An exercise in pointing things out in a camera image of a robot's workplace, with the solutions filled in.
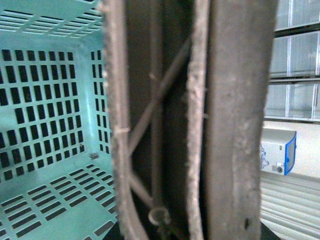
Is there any light blue plastic basket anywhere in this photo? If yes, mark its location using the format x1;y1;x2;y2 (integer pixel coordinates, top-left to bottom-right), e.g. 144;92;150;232
0;0;280;240

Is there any white blue chest freezer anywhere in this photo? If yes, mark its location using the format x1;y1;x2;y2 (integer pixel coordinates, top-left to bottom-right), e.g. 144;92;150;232
260;128;297;176

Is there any glass door refrigerator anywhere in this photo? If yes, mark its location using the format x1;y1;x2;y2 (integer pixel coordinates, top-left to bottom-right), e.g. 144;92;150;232
264;0;320;122

